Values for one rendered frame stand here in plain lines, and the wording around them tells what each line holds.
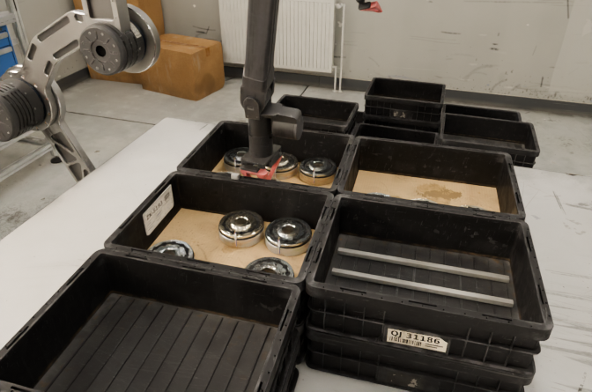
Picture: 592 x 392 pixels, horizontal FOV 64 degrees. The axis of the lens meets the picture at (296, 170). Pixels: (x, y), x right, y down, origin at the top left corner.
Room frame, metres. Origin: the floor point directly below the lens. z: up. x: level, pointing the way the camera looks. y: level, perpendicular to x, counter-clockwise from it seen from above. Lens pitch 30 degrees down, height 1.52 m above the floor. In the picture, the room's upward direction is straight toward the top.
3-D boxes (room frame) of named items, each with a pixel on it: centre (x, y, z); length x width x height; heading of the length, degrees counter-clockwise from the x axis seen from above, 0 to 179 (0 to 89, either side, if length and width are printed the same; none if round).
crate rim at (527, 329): (0.70, -0.24, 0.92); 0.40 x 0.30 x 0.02; 75
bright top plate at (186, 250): (0.76, 0.26, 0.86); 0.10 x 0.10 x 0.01
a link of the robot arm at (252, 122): (1.02, 0.08, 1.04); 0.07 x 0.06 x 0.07; 73
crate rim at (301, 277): (0.80, 0.14, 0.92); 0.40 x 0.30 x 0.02; 75
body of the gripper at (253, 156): (1.02, 0.08, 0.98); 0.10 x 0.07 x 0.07; 158
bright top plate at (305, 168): (1.13, -0.06, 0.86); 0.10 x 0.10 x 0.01
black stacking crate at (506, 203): (0.99, -0.32, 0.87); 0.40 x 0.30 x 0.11; 75
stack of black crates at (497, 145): (1.91, -0.85, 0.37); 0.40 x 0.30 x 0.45; 72
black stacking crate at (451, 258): (0.70, -0.24, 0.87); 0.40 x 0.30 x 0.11; 75
